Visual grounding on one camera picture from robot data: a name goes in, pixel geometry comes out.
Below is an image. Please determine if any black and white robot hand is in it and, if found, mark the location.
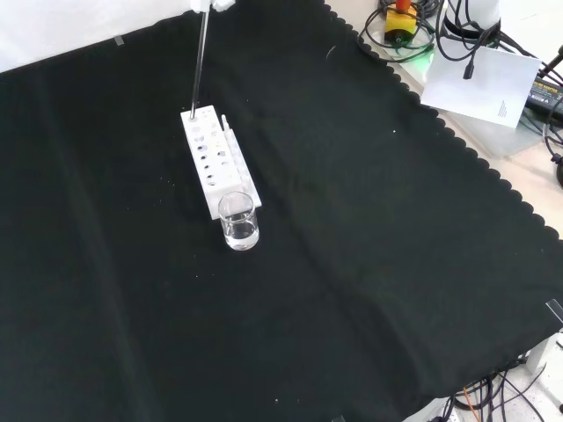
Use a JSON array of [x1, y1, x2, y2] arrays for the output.
[[192, 0, 235, 13]]

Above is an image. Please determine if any clear glass rod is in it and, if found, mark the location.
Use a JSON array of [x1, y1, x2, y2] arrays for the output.
[[189, 9, 211, 120]]

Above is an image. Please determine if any white test tube rack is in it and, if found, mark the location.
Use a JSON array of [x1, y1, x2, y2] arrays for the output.
[[179, 105, 264, 221]]

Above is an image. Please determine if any clear glass beaker with liquid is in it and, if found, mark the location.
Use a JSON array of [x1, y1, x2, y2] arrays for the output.
[[217, 191, 260, 252]]

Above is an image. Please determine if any yellow stop button box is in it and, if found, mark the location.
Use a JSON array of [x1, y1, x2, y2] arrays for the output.
[[384, 0, 418, 46]]

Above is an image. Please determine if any black bench cloth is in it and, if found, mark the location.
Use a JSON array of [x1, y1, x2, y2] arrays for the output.
[[0, 0, 563, 422]]

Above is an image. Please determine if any black power adapter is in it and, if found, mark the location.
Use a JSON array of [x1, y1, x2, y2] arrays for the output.
[[525, 74, 563, 116]]

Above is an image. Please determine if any black looped cable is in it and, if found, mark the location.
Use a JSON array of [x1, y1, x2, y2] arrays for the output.
[[356, 0, 437, 57]]

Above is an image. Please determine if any black cable with plug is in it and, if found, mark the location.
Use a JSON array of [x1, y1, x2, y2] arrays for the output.
[[435, 17, 505, 81]]

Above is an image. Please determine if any orange cable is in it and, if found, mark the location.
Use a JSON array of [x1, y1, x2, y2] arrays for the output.
[[455, 385, 487, 413]]

